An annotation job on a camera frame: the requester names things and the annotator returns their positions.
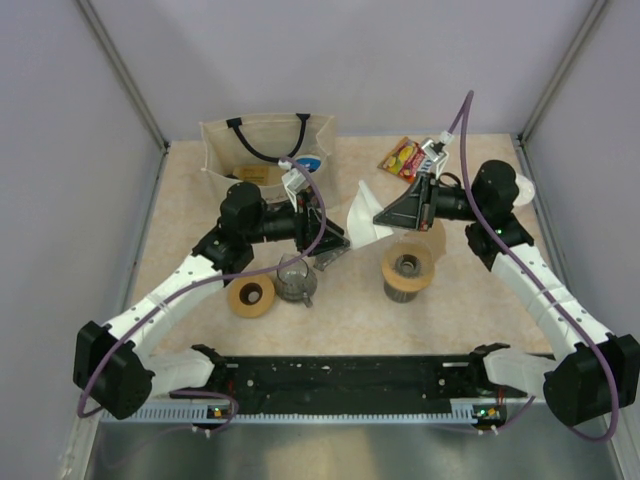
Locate white tape roll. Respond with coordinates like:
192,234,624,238
513,173,536,208

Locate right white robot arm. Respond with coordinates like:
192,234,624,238
373,160,639,428

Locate red yellow candy packet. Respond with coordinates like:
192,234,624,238
378,137,425,183

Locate clear glass dripper cone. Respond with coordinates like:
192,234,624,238
390,239,434,278

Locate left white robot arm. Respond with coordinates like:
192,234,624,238
73,182,350,419

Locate grey slotted cable duct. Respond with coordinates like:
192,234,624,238
99,398,506,425

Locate grey glass carafe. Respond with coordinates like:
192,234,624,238
384,283,419,304

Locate white paper coffee filter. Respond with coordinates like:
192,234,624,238
347,180,394,250

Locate glass carafe with handle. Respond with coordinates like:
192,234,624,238
274,254,318,308

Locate brown paper coffee filter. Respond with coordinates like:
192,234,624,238
424,219,447,262

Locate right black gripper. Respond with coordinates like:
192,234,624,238
373,172,484,233

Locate purple cable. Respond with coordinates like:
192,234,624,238
77,157,329,441
439,89,621,444

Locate brown box in bag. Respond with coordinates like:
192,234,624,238
232,164,286,186

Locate beige canvas tote bag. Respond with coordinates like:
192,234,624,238
200,113,340,208

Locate blue white item in bag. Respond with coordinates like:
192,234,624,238
294,154,322,173

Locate grey glass dripper cone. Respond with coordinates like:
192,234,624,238
314,251,344,272

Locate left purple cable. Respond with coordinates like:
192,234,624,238
77,157,329,441

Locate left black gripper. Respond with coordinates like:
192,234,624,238
244,189,349,257

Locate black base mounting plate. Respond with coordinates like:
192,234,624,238
186,355,507,416

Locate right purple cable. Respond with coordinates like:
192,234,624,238
439,89,621,444

